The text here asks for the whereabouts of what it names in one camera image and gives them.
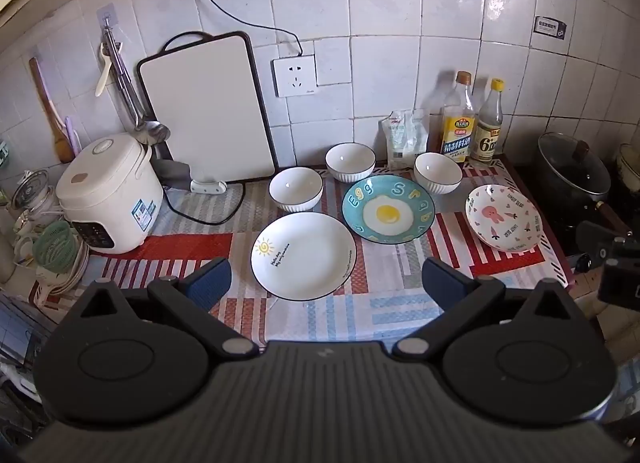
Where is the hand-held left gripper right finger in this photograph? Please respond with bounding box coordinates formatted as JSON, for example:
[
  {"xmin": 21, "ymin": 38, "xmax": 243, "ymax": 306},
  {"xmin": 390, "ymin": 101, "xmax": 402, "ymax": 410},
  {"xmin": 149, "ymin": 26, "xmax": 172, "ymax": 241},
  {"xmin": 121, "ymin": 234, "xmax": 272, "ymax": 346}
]
[{"xmin": 392, "ymin": 257, "xmax": 596, "ymax": 360}]

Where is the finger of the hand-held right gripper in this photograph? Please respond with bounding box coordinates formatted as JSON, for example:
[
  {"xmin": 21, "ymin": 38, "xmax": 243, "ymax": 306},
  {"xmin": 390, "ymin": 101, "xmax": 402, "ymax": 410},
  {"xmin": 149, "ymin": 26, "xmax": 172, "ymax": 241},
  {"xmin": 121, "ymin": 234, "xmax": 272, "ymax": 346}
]
[{"xmin": 574, "ymin": 220, "xmax": 617, "ymax": 273}]

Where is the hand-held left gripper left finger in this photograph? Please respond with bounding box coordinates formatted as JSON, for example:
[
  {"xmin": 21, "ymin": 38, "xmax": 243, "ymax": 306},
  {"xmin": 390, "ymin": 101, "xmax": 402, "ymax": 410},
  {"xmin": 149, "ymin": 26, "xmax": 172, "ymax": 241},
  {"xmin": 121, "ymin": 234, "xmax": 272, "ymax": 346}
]
[{"xmin": 65, "ymin": 257, "xmax": 261, "ymax": 360}]

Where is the pink rabbit print plate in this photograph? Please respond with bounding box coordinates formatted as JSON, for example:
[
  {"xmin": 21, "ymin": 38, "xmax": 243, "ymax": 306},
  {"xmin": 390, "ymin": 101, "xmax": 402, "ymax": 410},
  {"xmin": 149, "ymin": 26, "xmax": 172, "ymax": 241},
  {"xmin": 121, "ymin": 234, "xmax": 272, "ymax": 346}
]
[{"xmin": 465, "ymin": 184, "xmax": 544, "ymax": 254}]

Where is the blue fried egg plate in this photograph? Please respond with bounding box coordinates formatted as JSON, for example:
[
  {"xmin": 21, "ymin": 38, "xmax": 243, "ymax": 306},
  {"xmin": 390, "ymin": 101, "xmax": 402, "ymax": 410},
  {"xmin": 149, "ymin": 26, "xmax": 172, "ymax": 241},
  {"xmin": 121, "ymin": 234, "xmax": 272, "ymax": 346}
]
[{"xmin": 342, "ymin": 175, "xmax": 436, "ymax": 244}]

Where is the white plate with sun print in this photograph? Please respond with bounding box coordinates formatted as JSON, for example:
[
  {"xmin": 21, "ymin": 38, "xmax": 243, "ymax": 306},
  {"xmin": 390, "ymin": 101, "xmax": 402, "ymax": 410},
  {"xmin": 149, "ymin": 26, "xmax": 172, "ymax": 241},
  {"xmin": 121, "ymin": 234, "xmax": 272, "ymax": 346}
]
[{"xmin": 250, "ymin": 212, "xmax": 357, "ymax": 302}]

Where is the white ribbed bowl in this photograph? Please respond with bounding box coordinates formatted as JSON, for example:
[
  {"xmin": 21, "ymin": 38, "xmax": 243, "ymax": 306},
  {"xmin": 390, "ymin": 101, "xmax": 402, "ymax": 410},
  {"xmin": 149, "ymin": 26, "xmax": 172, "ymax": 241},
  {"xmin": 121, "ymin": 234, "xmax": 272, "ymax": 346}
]
[
  {"xmin": 269, "ymin": 166, "xmax": 324, "ymax": 213},
  {"xmin": 325, "ymin": 142, "xmax": 377, "ymax": 183},
  {"xmin": 413, "ymin": 152, "xmax": 463, "ymax": 195}
]

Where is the black cooking pot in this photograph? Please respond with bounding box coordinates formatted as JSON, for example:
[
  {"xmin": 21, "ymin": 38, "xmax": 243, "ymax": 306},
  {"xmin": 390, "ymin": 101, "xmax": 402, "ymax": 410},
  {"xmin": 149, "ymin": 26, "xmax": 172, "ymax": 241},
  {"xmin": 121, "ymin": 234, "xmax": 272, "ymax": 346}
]
[
  {"xmin": 530, "ymin": 136, "xmax": 636, "ymax": 244},
  {"xmin": 515, "ymin": 158, "xmax": 586, "ymax": 264}
]

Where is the striped tablecloth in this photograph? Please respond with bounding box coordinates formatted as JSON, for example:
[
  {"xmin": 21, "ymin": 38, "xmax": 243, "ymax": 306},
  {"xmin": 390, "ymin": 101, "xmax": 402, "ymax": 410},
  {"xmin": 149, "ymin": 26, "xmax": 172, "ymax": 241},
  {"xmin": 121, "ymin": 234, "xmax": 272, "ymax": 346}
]
[{"xmin": 37, "ymin": 153, "xmax": 576, "ymax": 349}]

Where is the glass pot lid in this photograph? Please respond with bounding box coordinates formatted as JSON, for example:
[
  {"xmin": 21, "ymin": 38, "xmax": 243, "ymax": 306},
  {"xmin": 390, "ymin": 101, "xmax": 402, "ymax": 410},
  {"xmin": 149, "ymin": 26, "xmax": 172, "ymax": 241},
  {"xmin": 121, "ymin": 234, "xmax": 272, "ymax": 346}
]
[{"xmin": 538, "ymin": 132, "xmax": 612, "ymax": 202}]

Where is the white enamel pot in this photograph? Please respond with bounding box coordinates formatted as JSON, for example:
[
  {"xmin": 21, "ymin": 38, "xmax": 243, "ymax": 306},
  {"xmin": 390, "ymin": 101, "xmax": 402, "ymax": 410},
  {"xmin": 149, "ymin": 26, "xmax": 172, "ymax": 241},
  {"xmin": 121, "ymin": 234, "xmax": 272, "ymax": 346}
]
[{"xmin": 616, "ymin": 143, "xmax": 640, "ymax": 179}]

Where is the white rice cooker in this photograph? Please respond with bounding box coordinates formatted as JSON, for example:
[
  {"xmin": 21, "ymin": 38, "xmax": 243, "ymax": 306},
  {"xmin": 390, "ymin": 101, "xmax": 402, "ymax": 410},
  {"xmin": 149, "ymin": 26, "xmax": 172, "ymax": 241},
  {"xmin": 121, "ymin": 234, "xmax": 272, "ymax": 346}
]
[{"xmin": 55, "ymin": 133, "xmax": 165, "ymax": 255}]

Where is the stack of white dishes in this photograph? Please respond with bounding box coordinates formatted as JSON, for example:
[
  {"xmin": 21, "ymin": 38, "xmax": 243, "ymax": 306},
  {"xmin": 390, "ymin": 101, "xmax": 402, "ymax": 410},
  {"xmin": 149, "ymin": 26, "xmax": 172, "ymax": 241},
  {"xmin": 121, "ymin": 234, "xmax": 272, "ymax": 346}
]
[{"xmin": 35, "ymin": 243, "xmax": 91, "ymax": 299}]

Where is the yellow cap vinegar bottle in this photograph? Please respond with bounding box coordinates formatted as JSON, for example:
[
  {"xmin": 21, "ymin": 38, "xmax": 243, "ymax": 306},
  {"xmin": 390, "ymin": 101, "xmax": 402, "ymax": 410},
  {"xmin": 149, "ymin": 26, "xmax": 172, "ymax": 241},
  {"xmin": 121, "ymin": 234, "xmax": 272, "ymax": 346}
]
[{"xmin": 470, "ymin": 78, "xmax": 503, "ymax": 164}]

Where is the white salt bag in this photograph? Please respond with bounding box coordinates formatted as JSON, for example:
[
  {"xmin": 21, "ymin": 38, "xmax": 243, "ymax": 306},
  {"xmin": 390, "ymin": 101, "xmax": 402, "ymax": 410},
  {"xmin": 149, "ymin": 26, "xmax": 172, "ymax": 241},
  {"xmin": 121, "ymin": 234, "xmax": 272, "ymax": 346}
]
[{"xmin": 382, "ymin": 110, "xmax": 430, "ymax": 170}]

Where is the yellow label cooking wine bottle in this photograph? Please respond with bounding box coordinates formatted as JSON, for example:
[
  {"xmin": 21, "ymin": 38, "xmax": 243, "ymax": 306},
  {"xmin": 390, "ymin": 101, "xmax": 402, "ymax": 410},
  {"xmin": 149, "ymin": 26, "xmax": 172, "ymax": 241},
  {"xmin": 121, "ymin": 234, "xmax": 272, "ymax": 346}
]
[{"xmin": 440, "ymin": 71, "xmax": 476, "ymax": 164}]

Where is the green plastic basket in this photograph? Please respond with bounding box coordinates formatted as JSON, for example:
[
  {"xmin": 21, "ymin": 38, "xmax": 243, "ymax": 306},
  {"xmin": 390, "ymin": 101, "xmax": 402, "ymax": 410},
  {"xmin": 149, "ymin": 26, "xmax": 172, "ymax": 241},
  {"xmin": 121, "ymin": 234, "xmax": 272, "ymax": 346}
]
[{"xmin": 32, "ymin": 220, "xmax": 81, "ymax": 274}]

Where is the metal ladle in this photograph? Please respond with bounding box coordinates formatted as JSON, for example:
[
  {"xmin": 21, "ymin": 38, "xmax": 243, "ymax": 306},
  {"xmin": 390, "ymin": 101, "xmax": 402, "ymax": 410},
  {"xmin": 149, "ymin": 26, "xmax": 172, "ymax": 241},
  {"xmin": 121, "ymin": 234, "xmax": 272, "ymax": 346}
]
[{"xmin": 102, "ymin": 26, "xmax": 171, "ymax": 146}]

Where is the white cutting board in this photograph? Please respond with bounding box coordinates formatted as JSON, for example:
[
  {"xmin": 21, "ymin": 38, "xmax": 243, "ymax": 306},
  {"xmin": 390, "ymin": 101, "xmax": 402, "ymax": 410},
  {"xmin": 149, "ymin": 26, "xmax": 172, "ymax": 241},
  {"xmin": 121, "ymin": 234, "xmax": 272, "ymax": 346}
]
[{"xmin": 136, "ymin": 31, "xmax": 279, "ymax": 183}]

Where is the small cooker with glass lid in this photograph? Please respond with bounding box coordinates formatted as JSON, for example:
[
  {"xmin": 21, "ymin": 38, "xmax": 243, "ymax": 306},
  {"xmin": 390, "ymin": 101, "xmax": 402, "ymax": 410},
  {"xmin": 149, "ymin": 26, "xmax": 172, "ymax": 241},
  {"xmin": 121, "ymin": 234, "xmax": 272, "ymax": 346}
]
[{"xmin": 10, "ymin": 169, "xmax": 56, "ymax": 216}]

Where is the pale plastic spatula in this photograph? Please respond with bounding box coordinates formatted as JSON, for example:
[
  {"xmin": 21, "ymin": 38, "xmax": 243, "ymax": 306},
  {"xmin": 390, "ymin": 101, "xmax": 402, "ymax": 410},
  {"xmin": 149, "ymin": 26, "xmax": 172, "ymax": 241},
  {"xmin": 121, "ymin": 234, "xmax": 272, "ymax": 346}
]
[{"xmin": 64, "ymin": 116, "xmax": 83, "ymax": 154}]

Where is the wooden spatula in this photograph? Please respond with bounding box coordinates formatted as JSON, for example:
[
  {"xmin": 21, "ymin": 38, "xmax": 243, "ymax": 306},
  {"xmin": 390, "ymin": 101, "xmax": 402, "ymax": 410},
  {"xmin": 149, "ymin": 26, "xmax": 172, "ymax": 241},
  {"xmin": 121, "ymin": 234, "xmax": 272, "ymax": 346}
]
[{"xmin": 28, "ymin": 57, "xmax": 76, "ymax": 164}]

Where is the white rice paddle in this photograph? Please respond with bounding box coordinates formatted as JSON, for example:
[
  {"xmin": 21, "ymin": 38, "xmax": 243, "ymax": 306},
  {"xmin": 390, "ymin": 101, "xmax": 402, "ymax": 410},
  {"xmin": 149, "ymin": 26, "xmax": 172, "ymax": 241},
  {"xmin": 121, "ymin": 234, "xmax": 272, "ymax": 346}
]
[{"xmin": 95, "ymin": 42, "xmax": 123, "ymax": 97}]

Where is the black appliance cord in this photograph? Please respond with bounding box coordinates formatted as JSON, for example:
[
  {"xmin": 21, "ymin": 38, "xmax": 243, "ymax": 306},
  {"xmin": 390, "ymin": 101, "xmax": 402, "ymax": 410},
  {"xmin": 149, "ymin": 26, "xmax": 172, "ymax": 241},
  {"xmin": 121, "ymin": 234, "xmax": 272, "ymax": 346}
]
[{"xmin": 162, "ymin": 182, "xmax": 246, "ymax": 226}]

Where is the wall sticker label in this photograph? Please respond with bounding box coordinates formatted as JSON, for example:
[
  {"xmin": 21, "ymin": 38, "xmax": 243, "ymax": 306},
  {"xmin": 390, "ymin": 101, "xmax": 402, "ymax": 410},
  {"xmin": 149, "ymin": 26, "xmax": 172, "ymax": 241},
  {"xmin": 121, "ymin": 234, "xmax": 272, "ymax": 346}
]
[{"xmin": 532, "ymin": 16, "xmax": 568, "ymax": 41}]

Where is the white wall socket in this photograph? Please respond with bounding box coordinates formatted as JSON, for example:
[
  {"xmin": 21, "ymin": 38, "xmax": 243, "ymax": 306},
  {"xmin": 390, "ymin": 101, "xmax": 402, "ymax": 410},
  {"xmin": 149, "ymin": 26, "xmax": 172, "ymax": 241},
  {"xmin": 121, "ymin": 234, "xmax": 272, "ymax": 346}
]
[{"xmin": 272, "ymin": 54, "xmax": 318, "ymax": 98}]

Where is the black wall cable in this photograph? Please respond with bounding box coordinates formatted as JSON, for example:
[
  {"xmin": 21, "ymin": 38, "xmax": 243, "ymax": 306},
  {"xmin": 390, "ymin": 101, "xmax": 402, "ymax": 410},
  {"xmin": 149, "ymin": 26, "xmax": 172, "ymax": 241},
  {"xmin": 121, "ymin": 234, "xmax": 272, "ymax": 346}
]
[{"xmin": 189, "ymin": 0, "xmax": 304, "ymax": 58}]

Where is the clear adhesive wall hook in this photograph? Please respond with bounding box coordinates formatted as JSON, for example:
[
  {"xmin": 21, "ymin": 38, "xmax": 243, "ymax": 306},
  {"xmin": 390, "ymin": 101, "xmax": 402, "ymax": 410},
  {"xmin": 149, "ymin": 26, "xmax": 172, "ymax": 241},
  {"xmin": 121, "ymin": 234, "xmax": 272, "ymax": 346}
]
[{"xmin": 96, "ymin": 3, "xmax": 126, "ymax": 36}]

